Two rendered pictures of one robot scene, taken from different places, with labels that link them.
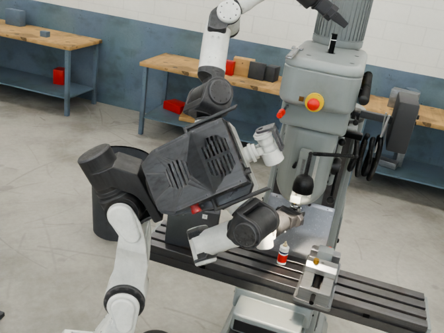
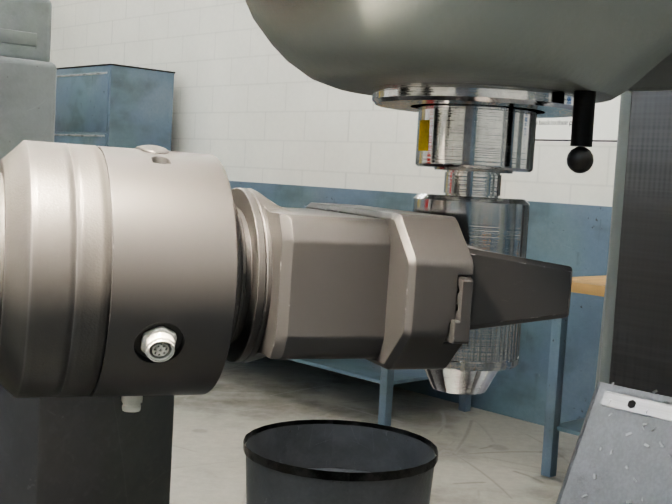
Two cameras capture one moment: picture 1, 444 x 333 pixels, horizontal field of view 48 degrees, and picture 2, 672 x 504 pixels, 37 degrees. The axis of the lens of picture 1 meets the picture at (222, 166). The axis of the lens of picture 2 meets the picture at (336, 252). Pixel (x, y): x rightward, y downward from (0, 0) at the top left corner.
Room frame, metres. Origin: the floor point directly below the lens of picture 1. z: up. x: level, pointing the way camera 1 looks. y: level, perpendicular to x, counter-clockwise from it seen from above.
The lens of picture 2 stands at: (1.45, -0.50, 1.27)
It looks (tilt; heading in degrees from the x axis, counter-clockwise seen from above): 4 degrees down; 33
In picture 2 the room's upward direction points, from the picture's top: 3 degrees clockwise
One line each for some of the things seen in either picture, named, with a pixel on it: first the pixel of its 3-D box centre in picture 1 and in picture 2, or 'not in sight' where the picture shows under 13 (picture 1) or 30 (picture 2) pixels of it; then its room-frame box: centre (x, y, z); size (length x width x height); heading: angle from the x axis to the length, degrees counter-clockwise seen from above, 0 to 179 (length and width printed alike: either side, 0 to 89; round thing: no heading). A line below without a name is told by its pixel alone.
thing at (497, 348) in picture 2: not in sight; (465, 290); (1.82, -0.32, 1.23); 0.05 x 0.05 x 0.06
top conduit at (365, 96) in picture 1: (365, 86); not in sight; (1.82, -0.47, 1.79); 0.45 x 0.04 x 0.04; 166
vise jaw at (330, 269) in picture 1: (321, 267); not in sight; (1.73, -0.46, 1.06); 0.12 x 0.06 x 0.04; 74
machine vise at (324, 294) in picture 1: (320, 271); not in sight; (1.75, -0.47, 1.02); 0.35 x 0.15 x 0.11; 164
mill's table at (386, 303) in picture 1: (280, 275); not in sight; (1.82, -0.32, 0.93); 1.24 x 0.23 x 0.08; 76
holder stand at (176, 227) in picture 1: (193, 221); (7, 443); (1.93, 0.09, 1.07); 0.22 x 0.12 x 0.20; 87
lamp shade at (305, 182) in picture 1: (304, 182); not in sight; (1.61, -0.29, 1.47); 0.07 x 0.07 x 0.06
